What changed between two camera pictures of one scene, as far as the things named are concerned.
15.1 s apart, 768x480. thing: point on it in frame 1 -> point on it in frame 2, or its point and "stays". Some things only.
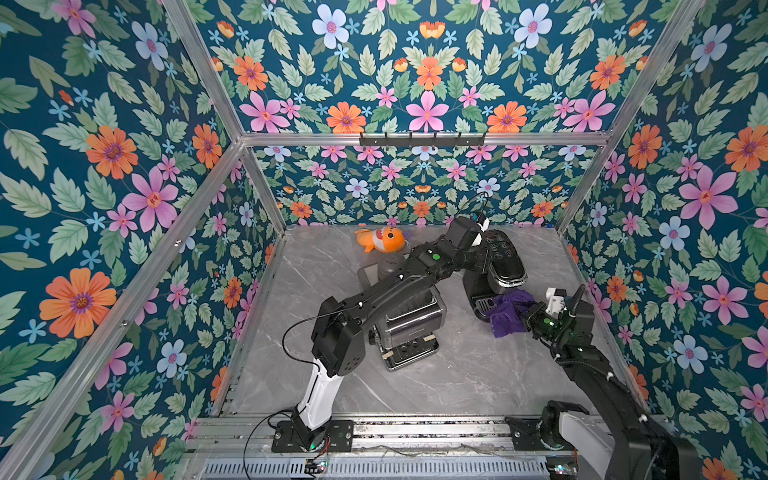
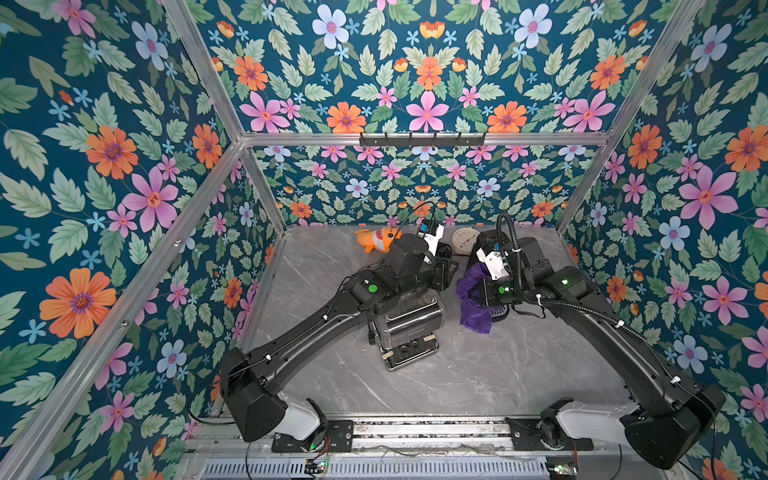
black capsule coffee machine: (504, 270) stays
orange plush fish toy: (386, 239) stays
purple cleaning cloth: (504, 313) -> (475, 313)
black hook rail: (421, 141) stays
